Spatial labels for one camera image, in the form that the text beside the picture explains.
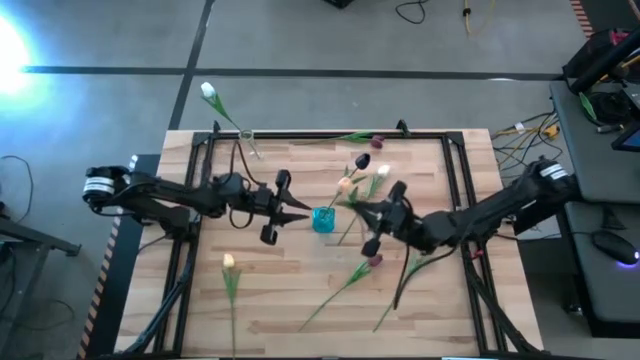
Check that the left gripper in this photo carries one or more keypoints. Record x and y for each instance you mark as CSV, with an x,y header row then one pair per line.
x,y
270,207

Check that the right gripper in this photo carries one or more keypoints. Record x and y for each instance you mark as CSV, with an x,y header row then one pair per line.
x,y
397,220

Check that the peach artificial tulip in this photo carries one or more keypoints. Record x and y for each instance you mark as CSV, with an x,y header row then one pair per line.
x,y
344,184

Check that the white artificial tulip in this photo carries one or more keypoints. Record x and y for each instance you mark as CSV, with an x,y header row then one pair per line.
x,y
208,90
383,171

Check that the dark purple artificial tulip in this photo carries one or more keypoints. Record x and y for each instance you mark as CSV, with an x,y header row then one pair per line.
x,y
414,267
362,161

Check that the maroon artificial tulip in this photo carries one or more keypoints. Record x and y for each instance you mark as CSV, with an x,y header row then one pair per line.
x,y
375,260
377,142

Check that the pale yellow artificial tulip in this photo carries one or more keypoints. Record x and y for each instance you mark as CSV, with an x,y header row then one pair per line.
x,y
228,261

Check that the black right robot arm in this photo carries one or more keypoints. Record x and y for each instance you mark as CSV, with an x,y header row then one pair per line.
x,y
480,220

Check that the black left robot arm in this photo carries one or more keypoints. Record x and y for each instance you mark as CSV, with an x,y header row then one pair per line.
x,y
150,192

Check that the blue cut-glass vase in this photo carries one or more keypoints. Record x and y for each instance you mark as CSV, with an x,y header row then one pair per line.
x,y
324,222

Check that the clear glass vase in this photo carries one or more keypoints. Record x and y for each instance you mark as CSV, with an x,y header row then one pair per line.
x,y
250,145

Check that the black table clamp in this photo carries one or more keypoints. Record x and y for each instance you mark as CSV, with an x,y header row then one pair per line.
x,y
402,128
216,127

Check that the grey side table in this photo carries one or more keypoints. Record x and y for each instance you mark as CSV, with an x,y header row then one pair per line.
x,y
590,165

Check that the black computer mouse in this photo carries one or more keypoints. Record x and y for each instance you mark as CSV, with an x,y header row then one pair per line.
x,y
612,246

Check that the green artificial leaf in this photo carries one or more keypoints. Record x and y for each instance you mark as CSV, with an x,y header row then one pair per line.
x,y
588,106

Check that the dark grey desk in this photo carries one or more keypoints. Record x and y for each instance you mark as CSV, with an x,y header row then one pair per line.
x,y
605,295

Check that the black metal stand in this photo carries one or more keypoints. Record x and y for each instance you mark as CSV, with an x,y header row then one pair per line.
x,y
35,240

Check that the black screen device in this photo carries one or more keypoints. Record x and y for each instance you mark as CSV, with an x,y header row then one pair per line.
x,y
631,139

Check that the black mesh crate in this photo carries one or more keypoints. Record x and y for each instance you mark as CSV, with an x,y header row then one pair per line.
x,y
587,50

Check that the black stand pole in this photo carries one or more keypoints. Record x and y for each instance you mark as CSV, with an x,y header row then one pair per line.
x,y
605,60

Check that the black aluminium table frame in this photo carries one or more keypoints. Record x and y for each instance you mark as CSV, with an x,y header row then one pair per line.
x,y
280,135

